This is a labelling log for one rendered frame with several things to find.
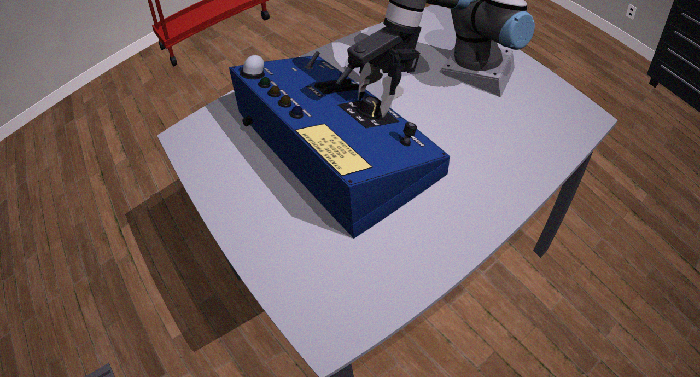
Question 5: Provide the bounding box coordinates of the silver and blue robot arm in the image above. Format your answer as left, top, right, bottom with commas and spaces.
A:
347, 0, 535, 71

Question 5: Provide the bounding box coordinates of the blue control console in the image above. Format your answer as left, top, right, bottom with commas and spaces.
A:
229, 51, 450, 238

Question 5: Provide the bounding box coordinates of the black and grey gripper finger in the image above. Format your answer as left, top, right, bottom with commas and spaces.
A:
358, 61, 383, 100
379, 62, 404, 117

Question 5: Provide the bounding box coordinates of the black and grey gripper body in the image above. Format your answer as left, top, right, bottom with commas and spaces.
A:
371, 18, 421, 73

